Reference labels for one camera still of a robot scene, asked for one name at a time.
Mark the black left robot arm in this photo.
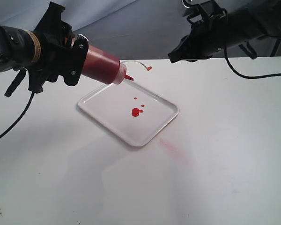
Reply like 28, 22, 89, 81
0, 2, 89, 97

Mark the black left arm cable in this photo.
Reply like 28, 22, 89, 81
0, 69, 36, 144

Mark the white rectangular plastic tray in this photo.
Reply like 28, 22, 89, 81
78, 81, 179, 147

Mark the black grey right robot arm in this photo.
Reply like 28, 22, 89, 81
168, 0, 281, 63

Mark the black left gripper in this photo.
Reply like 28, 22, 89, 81
28, 2, 89, 92

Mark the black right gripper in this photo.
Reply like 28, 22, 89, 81
168, 0, 225, 63

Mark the red sauce squeeze bottle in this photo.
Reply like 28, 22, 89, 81
81, 46, 134, 84

